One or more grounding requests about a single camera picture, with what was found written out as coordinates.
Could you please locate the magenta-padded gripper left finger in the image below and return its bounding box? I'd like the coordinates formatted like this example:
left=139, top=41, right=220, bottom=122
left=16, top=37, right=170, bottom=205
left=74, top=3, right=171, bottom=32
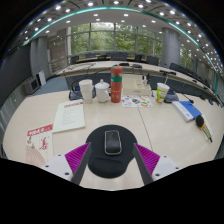
left=41, top=142, right=93, bottom=185

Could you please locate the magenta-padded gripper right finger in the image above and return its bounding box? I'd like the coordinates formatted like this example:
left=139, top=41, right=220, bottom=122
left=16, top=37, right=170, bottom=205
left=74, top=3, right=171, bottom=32
left=132, top=143, right=183, bottom=186

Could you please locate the black computer mouse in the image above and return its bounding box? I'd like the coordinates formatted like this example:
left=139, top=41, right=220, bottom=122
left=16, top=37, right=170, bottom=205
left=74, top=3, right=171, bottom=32
left=103, top=129, right=123, bottom=156

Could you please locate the black mouse pad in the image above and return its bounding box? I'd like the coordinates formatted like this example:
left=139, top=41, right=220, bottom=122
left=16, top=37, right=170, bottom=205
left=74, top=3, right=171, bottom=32
left=84, top=124, right=138, bottom=179

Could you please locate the red and white brochure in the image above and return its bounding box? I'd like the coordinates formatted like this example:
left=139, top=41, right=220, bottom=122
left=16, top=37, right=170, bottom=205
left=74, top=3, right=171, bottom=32
left=25, top=123, right=54, bottom=168

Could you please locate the pale green paper sheet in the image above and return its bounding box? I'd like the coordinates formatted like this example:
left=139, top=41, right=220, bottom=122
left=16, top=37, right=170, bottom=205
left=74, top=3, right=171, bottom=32
left=52, top=99, right=86, bottom=134

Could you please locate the white book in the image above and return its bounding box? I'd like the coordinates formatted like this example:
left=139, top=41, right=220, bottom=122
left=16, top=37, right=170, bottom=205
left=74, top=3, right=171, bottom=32
left=171, top=100, right=195, bottom=123

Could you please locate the handheld microphone with black foam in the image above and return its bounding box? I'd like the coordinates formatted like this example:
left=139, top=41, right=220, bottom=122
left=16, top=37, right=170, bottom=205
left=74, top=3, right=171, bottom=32
left=195, top=114, right=214, bottom=144

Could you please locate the dark grey desk microphone unit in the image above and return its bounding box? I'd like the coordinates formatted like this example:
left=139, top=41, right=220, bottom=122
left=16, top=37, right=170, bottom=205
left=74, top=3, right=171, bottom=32
left=163, top=90, right=181, bottom=104
left=68, top=78, right=98, bottom=102

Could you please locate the colourful sticker sheet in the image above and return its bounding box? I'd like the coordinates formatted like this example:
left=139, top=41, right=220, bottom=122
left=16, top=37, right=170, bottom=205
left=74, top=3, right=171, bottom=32
left=120, top=94, right=154, bottom=109

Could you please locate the green printed paper cup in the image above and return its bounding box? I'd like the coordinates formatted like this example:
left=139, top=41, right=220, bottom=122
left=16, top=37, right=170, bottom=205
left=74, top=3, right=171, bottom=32
left=155, top=82, right=171, bottom=104

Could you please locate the stack of white paper cups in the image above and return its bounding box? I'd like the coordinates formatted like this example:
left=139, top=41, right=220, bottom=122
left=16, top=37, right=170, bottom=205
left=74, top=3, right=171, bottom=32
left=78, top=78, right=94, bottom=104

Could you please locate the white cardboard box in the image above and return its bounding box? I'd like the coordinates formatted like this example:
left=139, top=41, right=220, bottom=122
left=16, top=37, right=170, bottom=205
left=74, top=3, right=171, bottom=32
left=122, top=74, right=153, bottom=97

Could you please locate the white lidded ceramic mug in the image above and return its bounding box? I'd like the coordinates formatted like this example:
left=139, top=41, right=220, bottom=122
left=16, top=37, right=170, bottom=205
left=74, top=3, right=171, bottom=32
left=94, top=78, right=111, bottom=104

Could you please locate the white standing board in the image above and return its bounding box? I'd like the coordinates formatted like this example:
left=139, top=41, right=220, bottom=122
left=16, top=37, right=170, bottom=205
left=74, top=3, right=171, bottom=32
left=35, top=69, right=48, bottom=88

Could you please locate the red thermos bottle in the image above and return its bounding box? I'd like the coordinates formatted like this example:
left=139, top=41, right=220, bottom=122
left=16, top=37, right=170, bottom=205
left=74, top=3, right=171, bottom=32
left=110, top=65, right=124, bottom=104

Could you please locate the group of dark office chairs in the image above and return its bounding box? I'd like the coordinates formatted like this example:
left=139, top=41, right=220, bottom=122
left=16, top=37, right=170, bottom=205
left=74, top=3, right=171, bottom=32
left=69, top=51, right=221, bottom=101

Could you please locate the group of round ceiling lights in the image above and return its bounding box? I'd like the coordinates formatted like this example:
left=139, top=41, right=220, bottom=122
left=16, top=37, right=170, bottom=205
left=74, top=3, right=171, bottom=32
left=19, top=0, right=224, bottom=73

